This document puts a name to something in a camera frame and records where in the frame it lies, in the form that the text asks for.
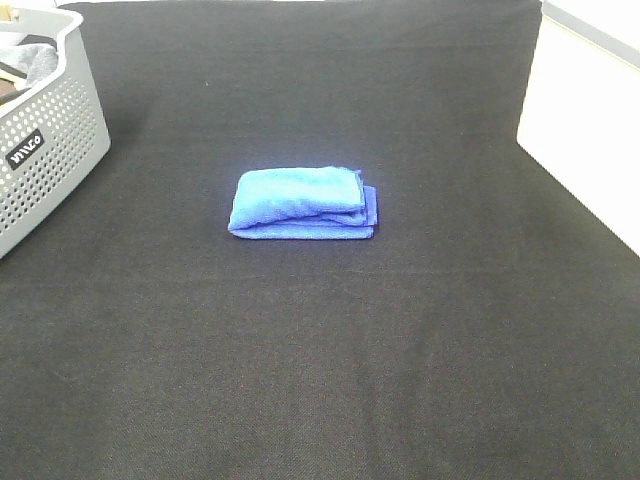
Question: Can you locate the blue microfibre towel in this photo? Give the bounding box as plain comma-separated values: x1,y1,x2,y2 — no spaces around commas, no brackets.
228,166,378,240

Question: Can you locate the black tablecloth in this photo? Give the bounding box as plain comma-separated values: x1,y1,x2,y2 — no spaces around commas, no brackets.
1,1,639,479

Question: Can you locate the grey perforated laundry basket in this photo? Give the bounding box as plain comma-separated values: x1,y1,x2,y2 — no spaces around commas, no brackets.
1,6,111,254

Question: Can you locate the grey towel in basket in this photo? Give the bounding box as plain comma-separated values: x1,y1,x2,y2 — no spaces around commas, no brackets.
1,43,58,90

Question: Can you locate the brown towel in basket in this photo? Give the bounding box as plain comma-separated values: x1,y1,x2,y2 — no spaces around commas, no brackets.
0,79,23,106

